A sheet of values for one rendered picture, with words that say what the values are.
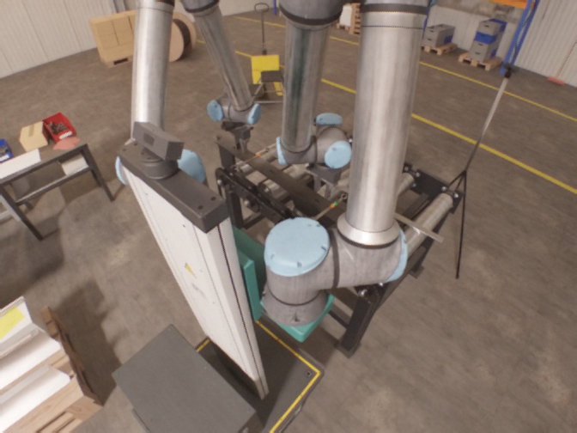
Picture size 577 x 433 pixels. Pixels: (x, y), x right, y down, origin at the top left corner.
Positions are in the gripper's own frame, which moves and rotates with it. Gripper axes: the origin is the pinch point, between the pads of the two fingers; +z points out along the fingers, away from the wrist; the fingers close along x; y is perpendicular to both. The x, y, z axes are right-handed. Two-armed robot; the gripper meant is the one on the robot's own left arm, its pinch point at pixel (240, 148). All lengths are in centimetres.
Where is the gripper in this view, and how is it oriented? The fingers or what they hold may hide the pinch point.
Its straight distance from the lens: 162.7
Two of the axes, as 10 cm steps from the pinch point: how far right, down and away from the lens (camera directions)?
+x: -7.0, -5.1, 5.0
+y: 7.2, -5.0, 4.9
